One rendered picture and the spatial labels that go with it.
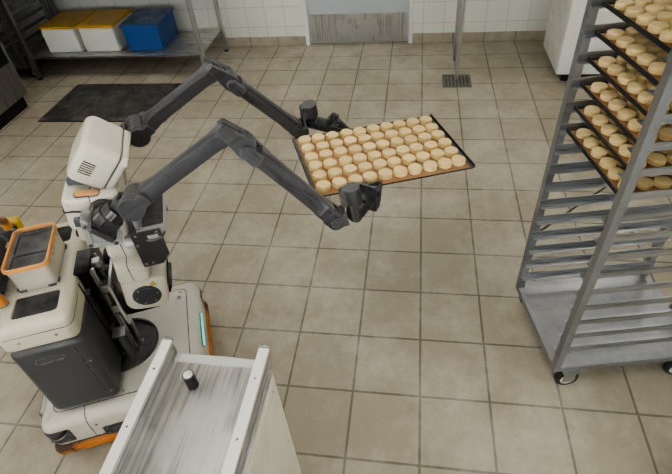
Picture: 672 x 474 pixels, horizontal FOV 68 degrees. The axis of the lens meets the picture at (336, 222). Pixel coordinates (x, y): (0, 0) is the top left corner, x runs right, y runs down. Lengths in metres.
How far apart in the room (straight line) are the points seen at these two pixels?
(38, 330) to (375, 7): 4.34
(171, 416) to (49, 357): 0.72
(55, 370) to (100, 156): 0.84
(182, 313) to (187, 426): 1.06
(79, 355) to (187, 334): 0.51
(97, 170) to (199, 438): 0.85
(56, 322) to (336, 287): 1.42
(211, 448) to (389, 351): 1.28
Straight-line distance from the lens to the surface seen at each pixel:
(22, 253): 2.06
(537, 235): 2.38
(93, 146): 1.68
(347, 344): 2.52
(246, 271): 2.93
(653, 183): 1.85
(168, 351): 1.54
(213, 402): 1.47
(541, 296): 2.61
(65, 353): 2.05
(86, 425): 2.36
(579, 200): 2.32
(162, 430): 1.48
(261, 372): 1.41
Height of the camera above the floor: 2.08
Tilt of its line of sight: 42 degrees down
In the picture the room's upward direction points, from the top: 6 degrees counter-clockwise
